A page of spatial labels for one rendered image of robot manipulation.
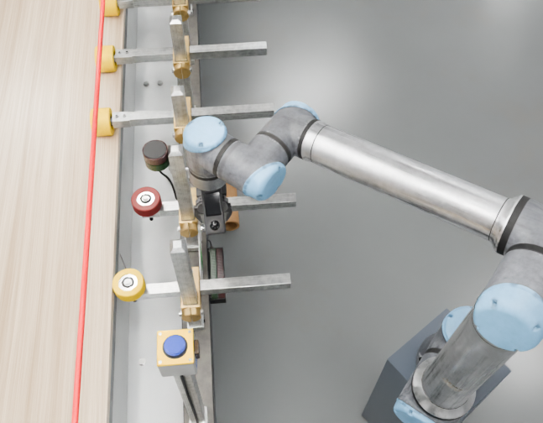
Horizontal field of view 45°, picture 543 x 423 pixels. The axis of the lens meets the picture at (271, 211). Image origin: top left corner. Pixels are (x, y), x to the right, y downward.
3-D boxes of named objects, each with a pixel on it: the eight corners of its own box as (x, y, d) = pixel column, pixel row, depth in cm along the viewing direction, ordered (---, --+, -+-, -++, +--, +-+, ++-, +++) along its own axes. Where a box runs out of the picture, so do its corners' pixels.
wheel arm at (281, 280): (289, 279, 178) (289, 271, 174) (290, 289, 176) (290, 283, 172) (126, 290, 176) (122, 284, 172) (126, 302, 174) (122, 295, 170)
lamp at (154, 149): (178, 189, 176) (167, 138, 158) (178, 206, 173) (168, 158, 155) (155, 190, 176) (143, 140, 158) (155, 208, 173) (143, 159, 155)
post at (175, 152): (199, 240, 198) (182, 141, 158) (200, 250, 197) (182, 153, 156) (187, 241, 198) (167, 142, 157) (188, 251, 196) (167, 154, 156)
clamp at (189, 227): (197, 196, 191) (195, 186, 187) (199, 237, 184) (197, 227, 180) (178, 198, 191) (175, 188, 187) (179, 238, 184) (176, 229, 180)
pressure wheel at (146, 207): (165, 206, 192) (159, 184, 183) (165, 230, 188) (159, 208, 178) (138, 208, 192) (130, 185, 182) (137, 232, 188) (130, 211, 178)
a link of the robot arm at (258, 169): (294, 149, 134) (244, 122, 137) (261, 188, 129) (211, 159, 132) (292, 175, 142) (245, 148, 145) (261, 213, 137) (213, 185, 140)
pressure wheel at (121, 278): (134, 280, 180) (127, 261, 170) (156, 297, 177) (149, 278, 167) (113, 302, 176) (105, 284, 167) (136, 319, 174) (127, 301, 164)
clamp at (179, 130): (194, 107, 196) (192, 96, 192) (195, 143, 189) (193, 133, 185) (173, 108, 196) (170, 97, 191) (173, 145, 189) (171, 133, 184)
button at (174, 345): (185, 336, 127) (185, 333, 126) (185, 357, 125) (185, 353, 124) (164, 338, 127) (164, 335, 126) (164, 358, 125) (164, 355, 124)
